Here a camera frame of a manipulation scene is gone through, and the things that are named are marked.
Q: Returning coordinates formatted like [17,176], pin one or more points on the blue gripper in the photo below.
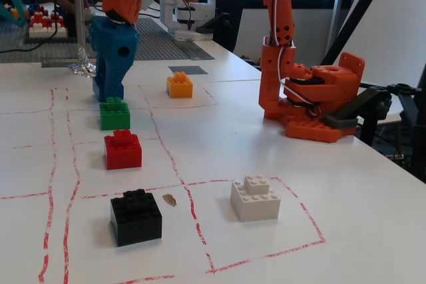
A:
[112,52]

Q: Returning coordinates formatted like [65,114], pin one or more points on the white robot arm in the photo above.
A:
[186,4]

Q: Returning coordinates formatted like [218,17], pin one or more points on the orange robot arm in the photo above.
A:
[313,97]

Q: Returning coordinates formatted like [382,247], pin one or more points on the green brick block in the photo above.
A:
[114,117]

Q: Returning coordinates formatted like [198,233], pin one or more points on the yellow brick block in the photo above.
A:
[179,87]

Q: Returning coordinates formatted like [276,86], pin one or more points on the red brick block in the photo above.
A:
[123,154]

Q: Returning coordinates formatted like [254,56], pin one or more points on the grey square marker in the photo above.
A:
[189,70]

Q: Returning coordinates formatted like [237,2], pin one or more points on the black brick block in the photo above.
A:
[136,221]

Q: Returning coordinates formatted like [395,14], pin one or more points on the white brick block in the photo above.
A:
[254,202]

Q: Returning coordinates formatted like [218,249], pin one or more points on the crumpled aluminium foil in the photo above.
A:
[81,66]

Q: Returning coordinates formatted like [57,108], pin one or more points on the dark grey tape strip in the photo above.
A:
[60,64]

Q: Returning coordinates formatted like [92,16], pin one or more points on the grey studded baseplate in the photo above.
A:
[156,48]

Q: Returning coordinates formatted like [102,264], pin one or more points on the metal pole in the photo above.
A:
[78,8]

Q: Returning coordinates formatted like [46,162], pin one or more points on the brick stack on black plate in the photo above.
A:
[46,26]

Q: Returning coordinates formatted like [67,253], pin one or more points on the small brown crumb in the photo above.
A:
[169,200]

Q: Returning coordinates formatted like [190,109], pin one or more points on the black office chair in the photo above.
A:
[233,11]

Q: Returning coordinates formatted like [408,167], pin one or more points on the black table clamp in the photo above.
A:
[359,107]

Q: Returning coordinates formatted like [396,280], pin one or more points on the white plastic chair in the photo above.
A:
[392,31]

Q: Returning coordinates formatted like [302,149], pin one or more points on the silver duct tape strip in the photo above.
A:
[194,52]

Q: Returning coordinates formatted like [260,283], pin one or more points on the black camera tripod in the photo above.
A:
[407,97]

